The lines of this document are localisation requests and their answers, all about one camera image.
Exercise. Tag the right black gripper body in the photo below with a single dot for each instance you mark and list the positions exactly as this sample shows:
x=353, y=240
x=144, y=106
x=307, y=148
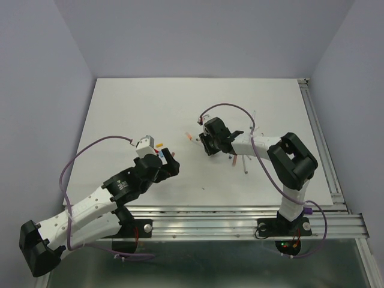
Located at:
x=215, y=141

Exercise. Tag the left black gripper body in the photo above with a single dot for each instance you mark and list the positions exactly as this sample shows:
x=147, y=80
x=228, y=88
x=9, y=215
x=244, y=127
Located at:
x=143, y=185

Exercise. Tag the grey cap marker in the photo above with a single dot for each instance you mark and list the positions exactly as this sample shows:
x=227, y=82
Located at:
x=244, y=164

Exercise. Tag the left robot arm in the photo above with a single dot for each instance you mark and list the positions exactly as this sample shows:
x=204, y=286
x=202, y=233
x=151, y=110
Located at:
x=101, y=214

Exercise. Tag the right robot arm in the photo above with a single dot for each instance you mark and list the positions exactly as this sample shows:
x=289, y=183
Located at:
x=287, y=162

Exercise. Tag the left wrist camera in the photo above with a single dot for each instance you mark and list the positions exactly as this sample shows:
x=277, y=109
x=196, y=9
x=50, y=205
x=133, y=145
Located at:
x=145, y=146

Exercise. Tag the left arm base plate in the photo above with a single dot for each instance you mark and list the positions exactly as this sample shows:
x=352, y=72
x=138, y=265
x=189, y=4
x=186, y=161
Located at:
x=133, y=230

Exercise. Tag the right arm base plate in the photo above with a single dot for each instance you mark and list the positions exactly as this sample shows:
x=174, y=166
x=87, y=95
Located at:
x=290, y=231

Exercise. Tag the right side aluminium rail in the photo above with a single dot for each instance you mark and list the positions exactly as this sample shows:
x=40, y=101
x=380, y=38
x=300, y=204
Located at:
x=338, y=201

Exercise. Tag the front aluminium rail frame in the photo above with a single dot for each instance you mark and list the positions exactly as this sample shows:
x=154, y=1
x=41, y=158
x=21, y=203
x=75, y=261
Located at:
x=188, y=223

